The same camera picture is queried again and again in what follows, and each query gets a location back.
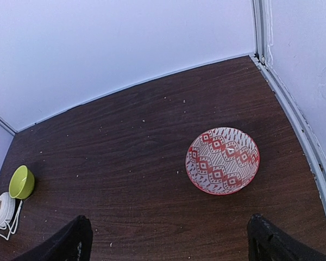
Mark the green bowl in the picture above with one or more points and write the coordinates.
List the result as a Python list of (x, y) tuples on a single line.
[(22, 183)]

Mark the right aluminium frame post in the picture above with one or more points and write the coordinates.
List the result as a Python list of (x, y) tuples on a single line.
[(291, 43)]

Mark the left aluminium frame post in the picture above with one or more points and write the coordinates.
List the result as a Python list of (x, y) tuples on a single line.
[(7, 127)]

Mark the white lace sneaker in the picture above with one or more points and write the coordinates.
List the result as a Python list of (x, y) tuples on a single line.
[(9, 215)]

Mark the aluminium frame post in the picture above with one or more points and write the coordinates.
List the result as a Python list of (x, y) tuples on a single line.
[(7, 127), (291, 43)]

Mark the red white patterned bowl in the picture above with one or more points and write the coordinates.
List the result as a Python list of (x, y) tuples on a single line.
[(222, 161)]

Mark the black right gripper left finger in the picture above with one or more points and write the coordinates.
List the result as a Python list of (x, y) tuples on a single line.
[(72, 242)]

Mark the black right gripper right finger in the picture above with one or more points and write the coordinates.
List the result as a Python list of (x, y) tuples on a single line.
[(268, 242)]

